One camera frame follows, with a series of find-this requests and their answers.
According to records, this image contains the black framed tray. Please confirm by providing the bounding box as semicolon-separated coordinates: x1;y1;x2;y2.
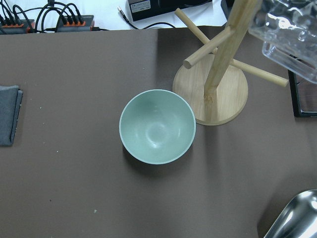
288;55;317;118

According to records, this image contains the green bowl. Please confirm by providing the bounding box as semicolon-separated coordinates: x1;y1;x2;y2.
119;89;196;165

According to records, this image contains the wooden mug tree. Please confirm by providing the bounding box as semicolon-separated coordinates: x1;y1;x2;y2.
172;0;288;125

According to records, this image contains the black box with label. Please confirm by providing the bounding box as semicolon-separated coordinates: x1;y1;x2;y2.
127;0;211;21

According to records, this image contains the grey folded cloth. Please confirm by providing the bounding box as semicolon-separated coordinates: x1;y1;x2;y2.
0;85;23;146

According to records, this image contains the clear glass mug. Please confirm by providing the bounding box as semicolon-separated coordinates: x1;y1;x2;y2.
249;0;317;84

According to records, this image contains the orange usb hub left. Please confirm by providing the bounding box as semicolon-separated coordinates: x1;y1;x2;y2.
0;19;31;35

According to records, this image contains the steel scoop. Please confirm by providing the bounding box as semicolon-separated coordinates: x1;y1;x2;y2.
265;189;317;238

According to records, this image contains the black cable with plug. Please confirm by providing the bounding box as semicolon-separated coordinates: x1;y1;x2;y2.
117;6;176;30

